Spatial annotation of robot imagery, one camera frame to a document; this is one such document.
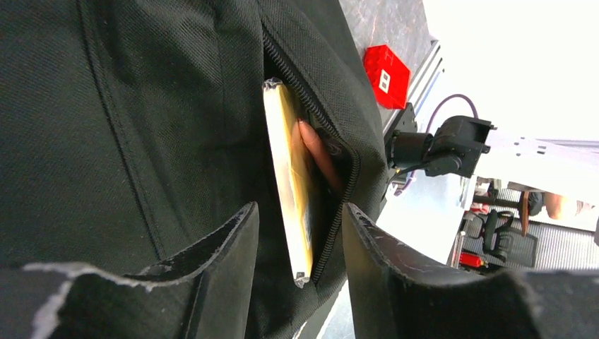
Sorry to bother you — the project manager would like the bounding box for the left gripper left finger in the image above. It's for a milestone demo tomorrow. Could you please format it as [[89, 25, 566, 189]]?
[[1, 202, 259, 338]]

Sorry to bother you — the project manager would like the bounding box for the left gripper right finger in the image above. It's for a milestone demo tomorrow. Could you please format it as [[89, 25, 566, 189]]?
[[342, 203, 598, 338]]

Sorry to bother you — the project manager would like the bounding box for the small orange spiral notebook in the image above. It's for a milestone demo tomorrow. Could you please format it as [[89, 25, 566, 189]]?
[[262, 78, 321, 288]]

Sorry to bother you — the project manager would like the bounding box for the black student backpack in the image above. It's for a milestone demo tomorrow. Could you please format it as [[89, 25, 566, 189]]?
[[1, 1, 386, 338]]

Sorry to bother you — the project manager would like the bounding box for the clear round glitter jar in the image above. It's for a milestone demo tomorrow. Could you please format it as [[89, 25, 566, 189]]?
[[323, 136, 349, 162]]

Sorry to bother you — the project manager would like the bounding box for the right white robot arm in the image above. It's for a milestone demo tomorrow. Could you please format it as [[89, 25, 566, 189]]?
[[385, 116, 598, 206]]

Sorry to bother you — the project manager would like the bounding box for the red window toy brick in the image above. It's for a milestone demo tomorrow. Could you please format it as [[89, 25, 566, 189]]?
[[362, 44, 411, 109]]

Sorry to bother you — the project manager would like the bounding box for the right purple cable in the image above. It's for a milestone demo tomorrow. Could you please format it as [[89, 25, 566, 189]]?
[[393, 93, 479, 198]]

